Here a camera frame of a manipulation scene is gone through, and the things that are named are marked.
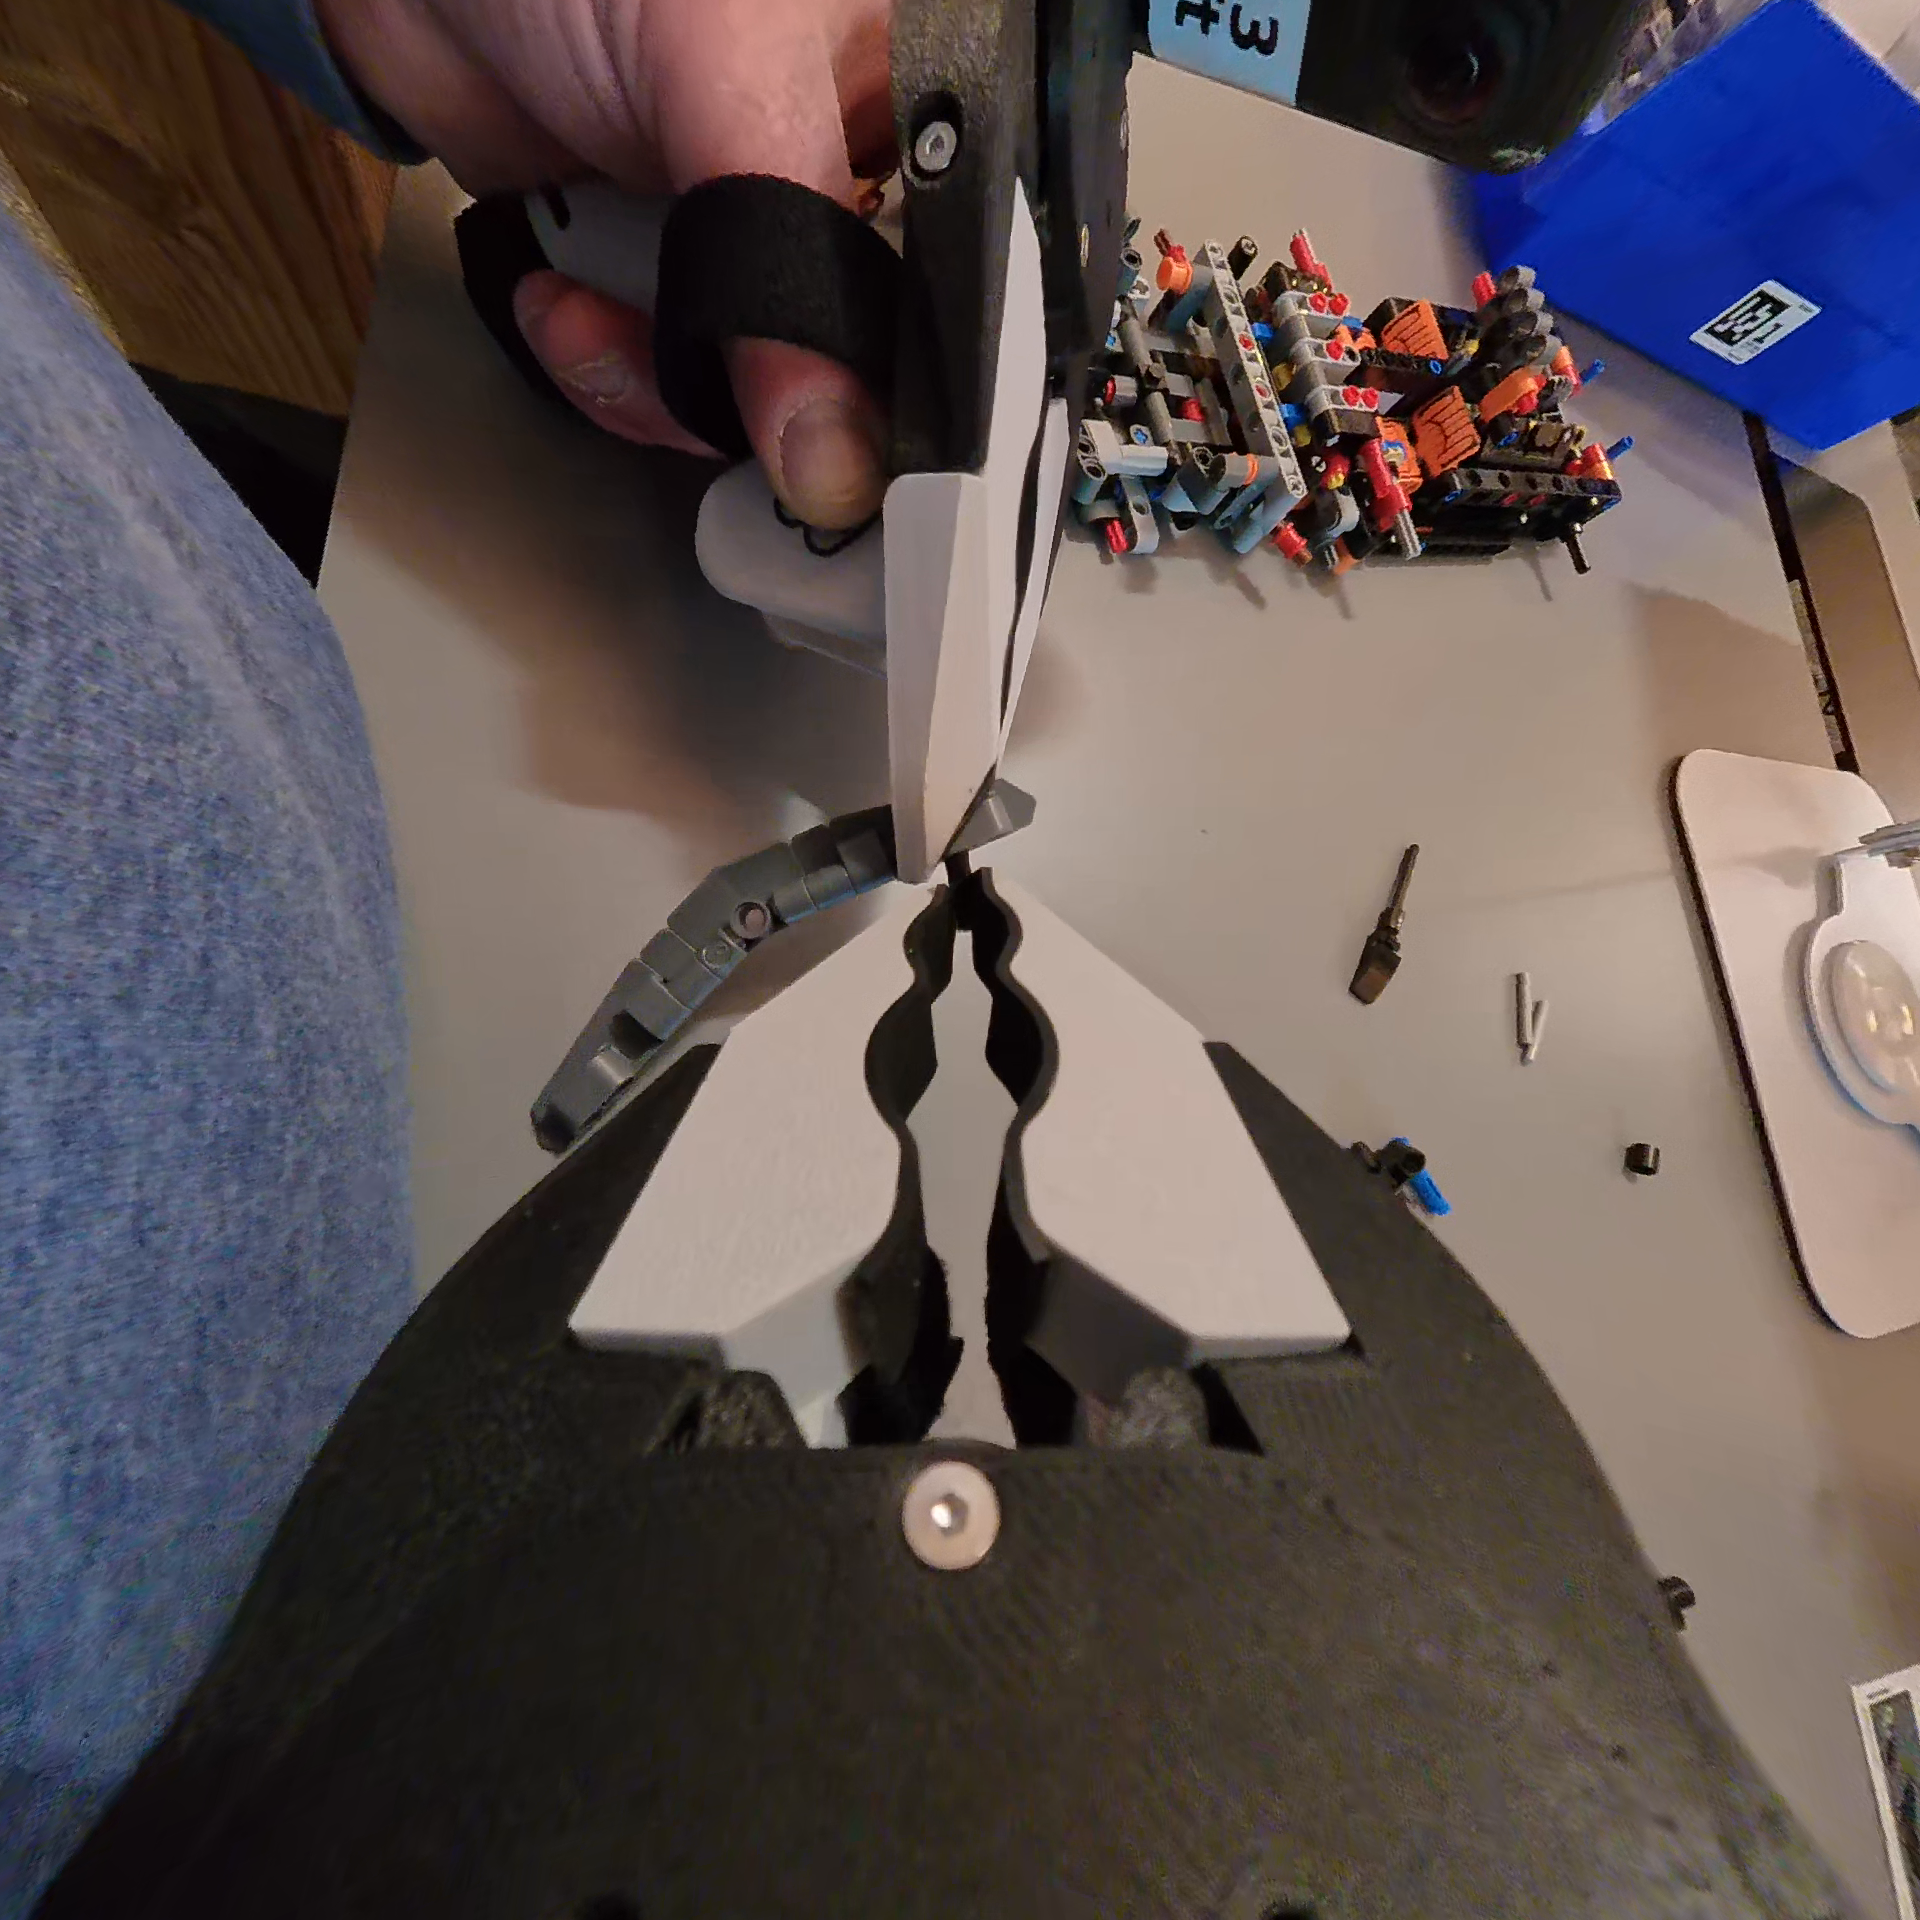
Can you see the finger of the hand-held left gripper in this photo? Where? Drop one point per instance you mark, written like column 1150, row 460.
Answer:
column 1050, row 540
column 938, row 644

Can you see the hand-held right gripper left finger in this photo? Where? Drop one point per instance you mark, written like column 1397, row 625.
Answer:
column 721, row 1201

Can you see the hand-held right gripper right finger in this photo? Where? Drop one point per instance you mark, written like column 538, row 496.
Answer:
column 1156, row 1201

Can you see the black lego pin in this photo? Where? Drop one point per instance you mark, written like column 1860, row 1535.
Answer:
column 961, row 868

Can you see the multicoloured lego vehicle chassis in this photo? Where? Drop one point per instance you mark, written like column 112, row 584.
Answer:
column 1277, row 420

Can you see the black and blue lego connector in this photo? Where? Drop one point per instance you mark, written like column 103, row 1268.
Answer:
column 1412, row 1170

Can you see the dark tapered lego piece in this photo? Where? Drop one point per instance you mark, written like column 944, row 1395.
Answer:
column 1382, row 954

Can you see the small black lego stud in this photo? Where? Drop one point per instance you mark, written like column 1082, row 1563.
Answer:
column 1674, row 1599

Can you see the clear bag of lego parts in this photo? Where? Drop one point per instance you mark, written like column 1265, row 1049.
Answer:
column 1711, row 29

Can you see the person's left hand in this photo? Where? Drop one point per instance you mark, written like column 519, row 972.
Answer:
column 630, row 90

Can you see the person's blue clothing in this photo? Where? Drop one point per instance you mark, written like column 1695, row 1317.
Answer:
column 150, row 1049

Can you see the white rounded mat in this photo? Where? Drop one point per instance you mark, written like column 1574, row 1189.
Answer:
column 1756, row 975

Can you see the white round plastic object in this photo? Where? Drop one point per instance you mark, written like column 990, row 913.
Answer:
column 1874, row 1019

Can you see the blue plastic storage bin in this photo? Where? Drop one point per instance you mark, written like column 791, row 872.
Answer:
column 1724, row 195

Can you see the grey panel with black edge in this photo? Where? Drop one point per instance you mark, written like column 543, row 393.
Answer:
column 1839, row 600

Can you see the wooden furniture panel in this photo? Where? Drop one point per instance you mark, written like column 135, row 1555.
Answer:
column 150, row 225

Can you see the printed paper sheet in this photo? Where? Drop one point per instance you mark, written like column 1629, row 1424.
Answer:
column 1890, row 1769

